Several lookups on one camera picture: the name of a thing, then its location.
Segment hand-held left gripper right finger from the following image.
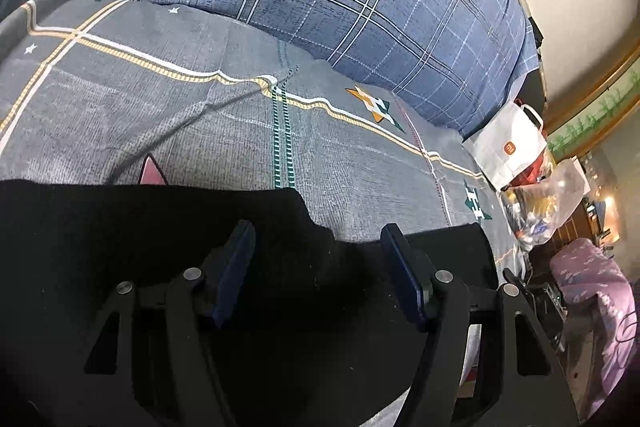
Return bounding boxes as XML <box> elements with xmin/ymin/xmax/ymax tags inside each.
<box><xmin>379</xmin><ymin>223</ymin><xmax>581</xmax><ymax>427</ymax></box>

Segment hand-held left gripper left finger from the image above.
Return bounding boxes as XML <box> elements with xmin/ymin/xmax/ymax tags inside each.
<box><xmin>82</xmin><ymin>219</ymin><xmax>258</xmax><ymax>427</ymax></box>

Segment black pants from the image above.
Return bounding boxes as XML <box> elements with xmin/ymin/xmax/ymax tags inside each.
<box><xmin>0</xmin><ymin>179</ymin><xmax>501</xmax><ymax>427</ymax></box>

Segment red packet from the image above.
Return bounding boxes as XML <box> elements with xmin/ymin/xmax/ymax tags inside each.
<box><xmin>509</xmin><ymin>154</ymin><xmax>552</xmax><ymax>188</ymax></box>

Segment white paper shopping bag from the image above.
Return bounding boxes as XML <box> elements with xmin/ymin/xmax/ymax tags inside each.
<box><xmin>464</xmin><ymin>101</ymin><xmax>549</xmax><ymax>190</ymax></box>

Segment clear plastic bag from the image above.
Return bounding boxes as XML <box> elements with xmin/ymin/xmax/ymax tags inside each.
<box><xmin>501</xmin><ymin>157</ymin><xmax>592</xmax><ymax>254</ymax></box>

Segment grey star-print bed sheet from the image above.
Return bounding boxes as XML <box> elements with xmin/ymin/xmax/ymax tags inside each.
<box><xmin>0</xmin><ymin>0</ymin><xmax>526</xmax><ymax>427</ymax></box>

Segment purple floral blanket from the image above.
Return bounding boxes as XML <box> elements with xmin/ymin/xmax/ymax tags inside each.
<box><xmin>549</xmin><ymin>237</ymin><xmax>639</xmax><ymax>414</ymax></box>

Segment black wall fixture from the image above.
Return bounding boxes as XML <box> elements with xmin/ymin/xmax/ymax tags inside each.
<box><xmin>526</xmin><ymin>14</ymin><xmax>547</xmax><ymax>54</ymax></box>

